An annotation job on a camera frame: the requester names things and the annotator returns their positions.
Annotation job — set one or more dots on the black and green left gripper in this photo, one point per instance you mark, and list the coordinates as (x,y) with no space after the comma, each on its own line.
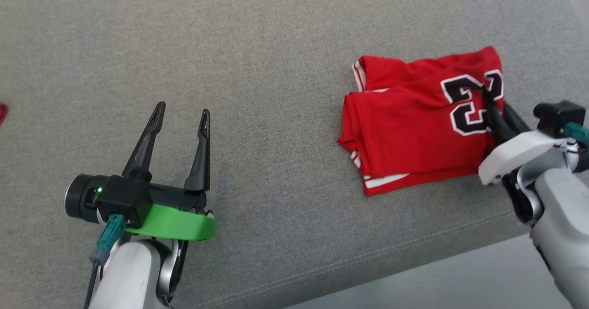
(175,224)

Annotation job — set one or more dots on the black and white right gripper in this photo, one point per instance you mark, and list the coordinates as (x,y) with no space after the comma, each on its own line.
(520,154)

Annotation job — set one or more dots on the red jersey shirt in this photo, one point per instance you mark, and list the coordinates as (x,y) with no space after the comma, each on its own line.
(405,129)

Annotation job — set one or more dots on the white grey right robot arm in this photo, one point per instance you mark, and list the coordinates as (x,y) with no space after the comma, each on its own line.
(561,221)

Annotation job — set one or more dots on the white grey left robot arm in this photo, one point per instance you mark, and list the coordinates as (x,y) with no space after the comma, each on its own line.
(129,276)

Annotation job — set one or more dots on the small red cloth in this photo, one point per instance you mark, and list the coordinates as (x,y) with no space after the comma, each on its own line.
(2,113)

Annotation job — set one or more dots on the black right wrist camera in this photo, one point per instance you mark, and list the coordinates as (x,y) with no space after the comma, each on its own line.
(557,115)

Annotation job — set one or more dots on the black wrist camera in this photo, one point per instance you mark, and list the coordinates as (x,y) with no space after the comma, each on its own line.
(557,115)
(115,198)

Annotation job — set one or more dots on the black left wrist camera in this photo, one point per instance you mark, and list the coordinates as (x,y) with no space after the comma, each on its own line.
(115,198)

